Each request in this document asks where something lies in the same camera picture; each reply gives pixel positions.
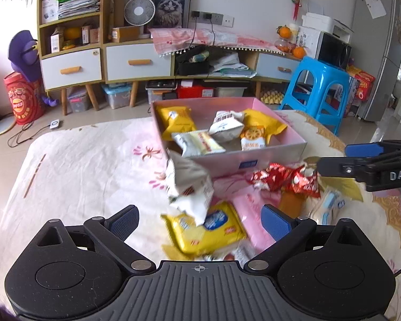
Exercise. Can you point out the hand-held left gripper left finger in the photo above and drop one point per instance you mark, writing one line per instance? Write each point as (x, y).
(125, 222)

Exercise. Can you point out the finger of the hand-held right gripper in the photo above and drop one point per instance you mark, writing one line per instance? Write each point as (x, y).
(364, 149)
(341, 167)

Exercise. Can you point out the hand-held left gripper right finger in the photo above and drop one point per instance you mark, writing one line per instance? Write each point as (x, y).
(275, 222)

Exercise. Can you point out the orange wafer packet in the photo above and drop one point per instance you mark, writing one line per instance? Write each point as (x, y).
(292, 204)

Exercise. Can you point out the pink snack packet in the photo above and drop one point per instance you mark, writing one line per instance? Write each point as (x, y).
(250, 214)

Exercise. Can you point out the pink cardboard box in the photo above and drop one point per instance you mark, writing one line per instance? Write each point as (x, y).
(280, 155)

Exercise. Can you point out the yellow packet with blue label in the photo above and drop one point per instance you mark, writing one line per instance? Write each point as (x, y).
(193, 237)

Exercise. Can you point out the plain yellow snack packet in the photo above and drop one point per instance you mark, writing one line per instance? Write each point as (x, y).
(270, 123)
(177, 127)

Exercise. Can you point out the white packet with cracker print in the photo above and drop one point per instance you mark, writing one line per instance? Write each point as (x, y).
(252, 140)

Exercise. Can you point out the white yellow cake packet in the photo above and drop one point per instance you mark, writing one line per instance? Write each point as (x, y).
(200, 143)

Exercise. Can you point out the white packet with dark print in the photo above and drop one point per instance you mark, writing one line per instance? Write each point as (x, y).
(225, 125)

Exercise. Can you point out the red snack carton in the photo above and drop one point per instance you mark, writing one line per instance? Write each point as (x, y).
(364, 82)

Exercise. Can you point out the blue plastic stool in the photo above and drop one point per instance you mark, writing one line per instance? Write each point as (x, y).
(317, 70)

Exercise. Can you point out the grey refrigerator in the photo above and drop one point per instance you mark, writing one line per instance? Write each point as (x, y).
(381, 57)

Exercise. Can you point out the yellow egg tray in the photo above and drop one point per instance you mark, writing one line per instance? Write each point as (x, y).
(270, 97)

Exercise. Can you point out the thin brown stick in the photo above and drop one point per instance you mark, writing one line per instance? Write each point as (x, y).
(34, 175)

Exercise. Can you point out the black microwave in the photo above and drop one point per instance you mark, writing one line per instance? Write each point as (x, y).
(334, 52)

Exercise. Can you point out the orange fruit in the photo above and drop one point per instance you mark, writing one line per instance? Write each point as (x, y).
(72, 33)
(299, 52)
(284, 32)

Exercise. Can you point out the small white remote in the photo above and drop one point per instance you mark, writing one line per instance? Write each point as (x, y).
(54, 124)

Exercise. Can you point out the small white drawer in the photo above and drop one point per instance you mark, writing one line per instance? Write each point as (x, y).
(267, 67)

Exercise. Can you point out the clear storage box blue lid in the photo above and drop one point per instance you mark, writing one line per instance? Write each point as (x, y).
(117, 97)

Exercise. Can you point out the small clear storage box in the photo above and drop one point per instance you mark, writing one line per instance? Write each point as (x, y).
(78, 102)

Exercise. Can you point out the glass jar of small oranges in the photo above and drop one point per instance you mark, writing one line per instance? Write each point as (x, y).
(283, 46)

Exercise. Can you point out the clear plastic bin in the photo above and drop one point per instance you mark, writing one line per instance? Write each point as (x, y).
(230, 92)

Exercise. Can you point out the low wooden cabinet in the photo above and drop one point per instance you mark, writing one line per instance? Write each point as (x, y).
(250, 60)

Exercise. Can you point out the black flat device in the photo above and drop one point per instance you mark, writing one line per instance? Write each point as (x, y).
(160, 85)

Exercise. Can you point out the white paper note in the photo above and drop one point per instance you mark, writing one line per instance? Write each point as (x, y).
(374, 5)

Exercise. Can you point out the red cardboard box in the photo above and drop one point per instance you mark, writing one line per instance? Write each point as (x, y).
(197, 93)

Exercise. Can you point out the wide white drawer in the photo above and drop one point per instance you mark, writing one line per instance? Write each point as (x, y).
(120, 70)

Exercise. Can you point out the pile of papers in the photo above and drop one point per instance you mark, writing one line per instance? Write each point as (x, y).
(227, 63)

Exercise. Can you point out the round white floor base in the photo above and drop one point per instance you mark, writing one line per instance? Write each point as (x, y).
(3, 125)

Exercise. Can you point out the white drawer with keyhole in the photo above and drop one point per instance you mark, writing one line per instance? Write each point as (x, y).
(87, 70)

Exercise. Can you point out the red printed bag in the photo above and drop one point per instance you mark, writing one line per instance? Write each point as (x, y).
(21, 100)

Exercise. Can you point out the black bag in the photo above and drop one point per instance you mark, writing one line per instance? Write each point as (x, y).
(190, 68)

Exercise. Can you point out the brown cardboard box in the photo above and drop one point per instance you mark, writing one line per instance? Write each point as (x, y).
(125, 34)

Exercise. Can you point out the pink floral cloth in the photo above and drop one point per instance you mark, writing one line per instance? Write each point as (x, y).
(173, 38)

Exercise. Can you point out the small brown box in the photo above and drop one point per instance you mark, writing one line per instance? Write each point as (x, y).
(86, 35)

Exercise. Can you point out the white carton box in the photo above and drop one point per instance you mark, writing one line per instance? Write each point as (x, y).
(55, 43)

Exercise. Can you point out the purple plush toy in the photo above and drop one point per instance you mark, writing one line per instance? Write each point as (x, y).
(23, 53)

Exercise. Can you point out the white desk fan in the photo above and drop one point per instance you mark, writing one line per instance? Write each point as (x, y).
(139, 10)

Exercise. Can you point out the tall wooden shelf cabinet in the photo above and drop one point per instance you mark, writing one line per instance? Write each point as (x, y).
(101, 6)

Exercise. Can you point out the framed cat picture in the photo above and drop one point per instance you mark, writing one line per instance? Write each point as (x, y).
(170, 6)

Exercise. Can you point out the stack of documents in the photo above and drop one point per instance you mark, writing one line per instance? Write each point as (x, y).
(80, 6)

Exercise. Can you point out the white product box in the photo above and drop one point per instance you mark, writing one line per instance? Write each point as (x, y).
(49, 10)

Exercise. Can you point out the wall socket panel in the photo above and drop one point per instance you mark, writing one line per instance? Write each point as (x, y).
(227, 20)

